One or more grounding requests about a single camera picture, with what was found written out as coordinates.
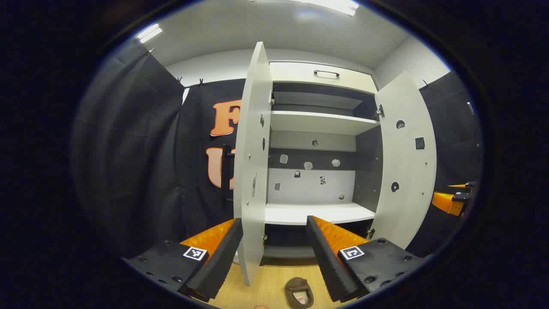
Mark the ceiling light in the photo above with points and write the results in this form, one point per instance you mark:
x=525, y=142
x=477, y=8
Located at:
x=149, y=33

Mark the white shoe cabinet door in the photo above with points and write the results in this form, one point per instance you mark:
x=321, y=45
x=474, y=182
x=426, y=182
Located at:
x=407, y=171
x=253, y=128

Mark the brown fuzzy shoe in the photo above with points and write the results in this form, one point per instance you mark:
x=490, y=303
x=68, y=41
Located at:
x=296, y=285

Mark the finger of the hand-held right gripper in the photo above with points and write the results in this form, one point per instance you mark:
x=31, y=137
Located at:
x=448, y=202
x=462, y=186

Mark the black backdrop cloth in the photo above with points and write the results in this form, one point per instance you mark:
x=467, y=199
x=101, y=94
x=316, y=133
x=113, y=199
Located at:
x=128, y=150
x=454, y=128

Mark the white grey shoe cabinet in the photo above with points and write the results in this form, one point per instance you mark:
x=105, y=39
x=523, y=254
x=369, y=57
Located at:
x=309, y=212

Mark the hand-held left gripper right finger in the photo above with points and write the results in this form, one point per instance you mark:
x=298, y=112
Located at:
x=326, y=262

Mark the white cabinet drawer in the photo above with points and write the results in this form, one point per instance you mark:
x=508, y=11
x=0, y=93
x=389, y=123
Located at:
x=300, y=72

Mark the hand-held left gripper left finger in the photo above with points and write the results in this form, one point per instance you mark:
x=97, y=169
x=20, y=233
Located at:
x=218, y=262

